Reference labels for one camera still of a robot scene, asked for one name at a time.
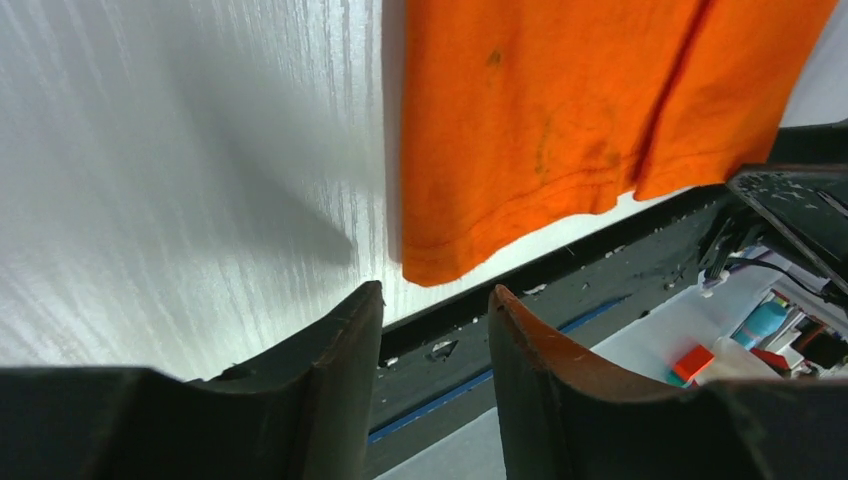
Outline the orange red block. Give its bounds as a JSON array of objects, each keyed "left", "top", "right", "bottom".
[{"left": 670, "top": 344, "right": 715, "bottom": 385}]

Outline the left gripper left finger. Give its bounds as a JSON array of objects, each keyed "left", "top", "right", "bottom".
[{"left": 1, "top": 281, "right": 384, "bottom": 479}]

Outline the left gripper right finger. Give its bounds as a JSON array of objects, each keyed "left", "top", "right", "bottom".
[{"left": 488, "top": 286, "right": 847, "bottom": 479}]

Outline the orange t shirt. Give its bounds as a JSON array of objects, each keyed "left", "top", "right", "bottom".
[{"left": 400, "top": 1, "right": 836, "bottom": 287}]

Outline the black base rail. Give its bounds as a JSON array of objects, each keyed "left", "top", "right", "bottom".
[{"left": 364, "top": 187, "right": 748, "bottom": 479}]

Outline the teal bottle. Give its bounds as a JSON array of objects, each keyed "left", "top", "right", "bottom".
[{"left": 731, "top": 301, "right": 789, "bottom": 350}]

